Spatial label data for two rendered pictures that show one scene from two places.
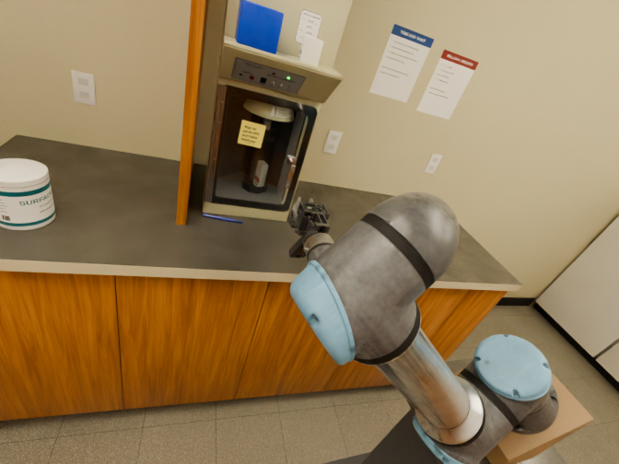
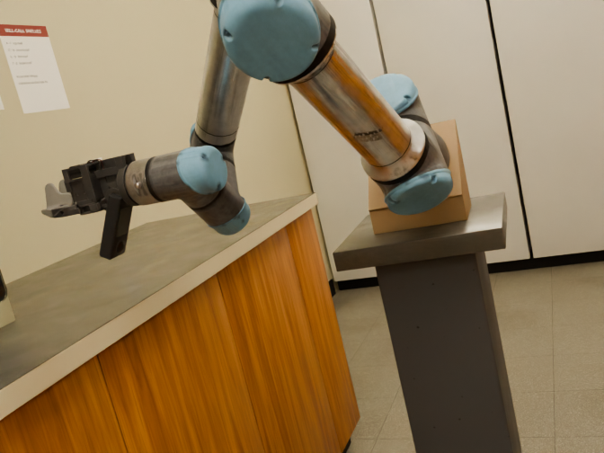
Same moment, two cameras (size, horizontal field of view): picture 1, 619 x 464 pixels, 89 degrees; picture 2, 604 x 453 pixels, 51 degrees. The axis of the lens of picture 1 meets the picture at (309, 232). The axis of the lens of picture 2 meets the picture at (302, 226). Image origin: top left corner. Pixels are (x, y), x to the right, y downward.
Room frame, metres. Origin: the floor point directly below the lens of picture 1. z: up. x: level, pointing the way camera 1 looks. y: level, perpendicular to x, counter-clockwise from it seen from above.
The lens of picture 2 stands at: (-0.30, 0.49, 1.23)
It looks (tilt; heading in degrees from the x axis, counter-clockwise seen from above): 10 degrees down; 318
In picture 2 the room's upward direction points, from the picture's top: 14 degrees counter-clockwise
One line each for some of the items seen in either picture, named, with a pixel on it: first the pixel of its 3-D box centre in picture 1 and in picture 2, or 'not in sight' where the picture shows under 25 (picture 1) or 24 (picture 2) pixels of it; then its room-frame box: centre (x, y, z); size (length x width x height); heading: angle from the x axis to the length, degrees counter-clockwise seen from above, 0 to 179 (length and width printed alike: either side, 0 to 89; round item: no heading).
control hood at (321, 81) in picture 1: (280, 75); not in sight; (0.94, 0.22, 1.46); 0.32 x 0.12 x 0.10; 115
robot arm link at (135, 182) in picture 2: (318, 248); (146, 182); (0.63, -0.03, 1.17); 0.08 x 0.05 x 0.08; 115
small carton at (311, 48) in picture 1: (310, 50); not in sight; (0.97, 0.16, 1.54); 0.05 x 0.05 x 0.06; 16
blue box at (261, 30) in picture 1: (258, 26); not in sight; (0.91, 0.30, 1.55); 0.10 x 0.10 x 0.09; 25
